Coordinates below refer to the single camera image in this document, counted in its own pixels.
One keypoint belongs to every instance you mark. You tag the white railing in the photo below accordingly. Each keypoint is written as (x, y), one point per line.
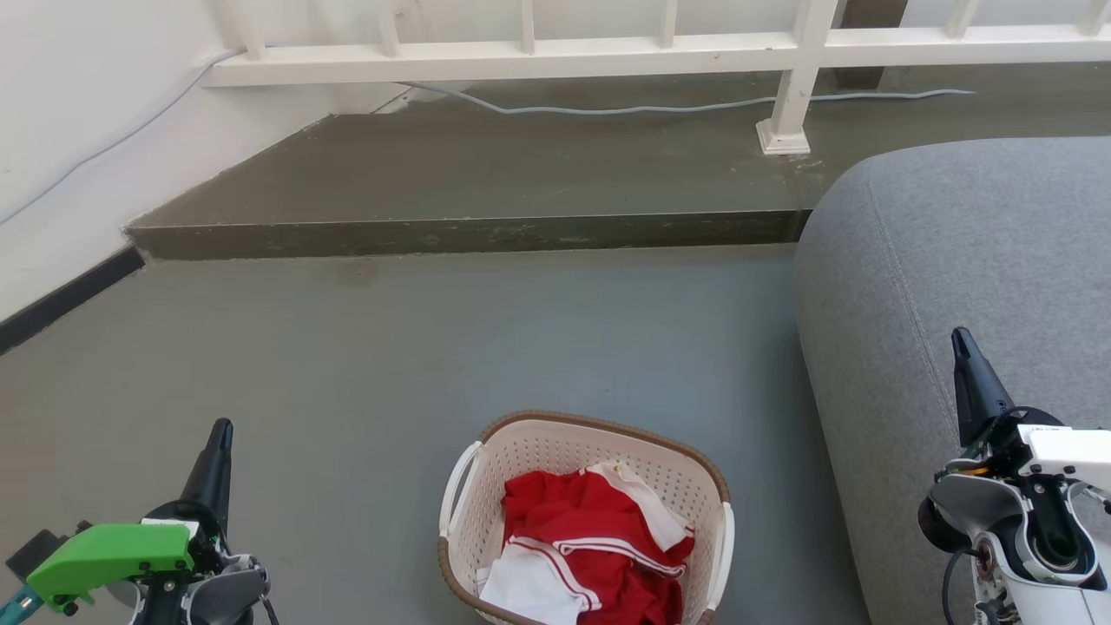
(521, 61)

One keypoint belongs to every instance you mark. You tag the cream laundry basket brown rim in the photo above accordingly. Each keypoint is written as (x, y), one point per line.
(555, 451)

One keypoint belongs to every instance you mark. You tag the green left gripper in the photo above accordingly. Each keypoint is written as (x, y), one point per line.
(113, 555)

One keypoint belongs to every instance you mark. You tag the black baseboard strip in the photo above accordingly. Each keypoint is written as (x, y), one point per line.
(69, 297)

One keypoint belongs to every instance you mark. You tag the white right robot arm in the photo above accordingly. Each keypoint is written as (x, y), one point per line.
(1024, 555)

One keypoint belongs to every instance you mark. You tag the red garment white stripes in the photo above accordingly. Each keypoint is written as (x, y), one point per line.
(564, 512)

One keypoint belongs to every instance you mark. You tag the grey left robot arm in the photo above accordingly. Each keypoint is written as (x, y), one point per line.
(226, 595)

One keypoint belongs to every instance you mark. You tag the grey fabric sofa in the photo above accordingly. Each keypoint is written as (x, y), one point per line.
(955, 260)

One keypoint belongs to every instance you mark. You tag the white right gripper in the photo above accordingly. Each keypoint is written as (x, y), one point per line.
(1072, 456)

